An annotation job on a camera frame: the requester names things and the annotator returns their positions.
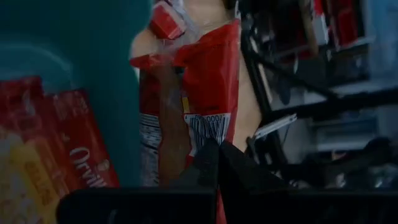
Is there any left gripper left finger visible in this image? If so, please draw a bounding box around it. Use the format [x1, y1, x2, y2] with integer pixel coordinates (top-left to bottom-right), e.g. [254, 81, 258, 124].
[56, 139, 220, 224]

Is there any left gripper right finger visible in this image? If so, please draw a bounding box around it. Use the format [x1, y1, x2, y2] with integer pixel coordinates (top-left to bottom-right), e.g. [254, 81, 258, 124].
[218, 139, 398, 224]

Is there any red popcorn bag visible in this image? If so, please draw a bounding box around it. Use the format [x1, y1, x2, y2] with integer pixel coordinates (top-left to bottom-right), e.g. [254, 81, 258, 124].
[0, 90, 121, 224]
[0, 76, 44, 131]
[148, 0, 203, 41]
[129, 18, 242, 224]

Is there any teal plastic basket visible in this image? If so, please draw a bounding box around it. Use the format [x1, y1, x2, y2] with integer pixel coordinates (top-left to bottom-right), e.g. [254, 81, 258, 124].
[0, 0, 153, 187]

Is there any red cardboard box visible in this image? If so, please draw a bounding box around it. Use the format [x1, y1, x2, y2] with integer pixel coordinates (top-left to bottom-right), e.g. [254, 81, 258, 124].
[312, 0, 364, 50]

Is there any white metal bracket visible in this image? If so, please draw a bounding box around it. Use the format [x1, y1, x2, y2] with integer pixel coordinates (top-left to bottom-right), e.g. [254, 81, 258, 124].
[254, 113, 299, 140]

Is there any black frame post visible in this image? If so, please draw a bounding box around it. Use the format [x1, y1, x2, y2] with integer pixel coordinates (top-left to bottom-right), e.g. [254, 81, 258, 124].
[239, 0, 289, 166]

